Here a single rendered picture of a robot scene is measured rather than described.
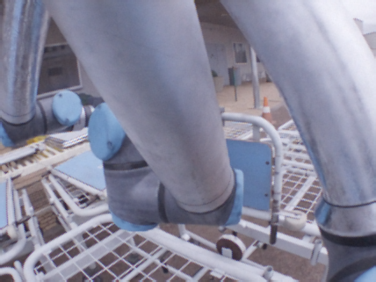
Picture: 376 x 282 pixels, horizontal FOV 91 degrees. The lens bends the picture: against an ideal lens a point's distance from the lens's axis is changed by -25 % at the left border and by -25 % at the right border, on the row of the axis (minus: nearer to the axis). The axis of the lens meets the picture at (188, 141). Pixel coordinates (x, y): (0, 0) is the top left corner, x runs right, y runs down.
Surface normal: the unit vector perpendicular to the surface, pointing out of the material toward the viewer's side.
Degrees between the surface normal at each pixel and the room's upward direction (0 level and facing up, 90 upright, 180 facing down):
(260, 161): 90
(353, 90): 79
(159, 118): 126
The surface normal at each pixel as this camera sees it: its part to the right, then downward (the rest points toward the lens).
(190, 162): 0.29, 0.74
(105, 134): -0.64, 0.04
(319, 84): -0.61, 0.32
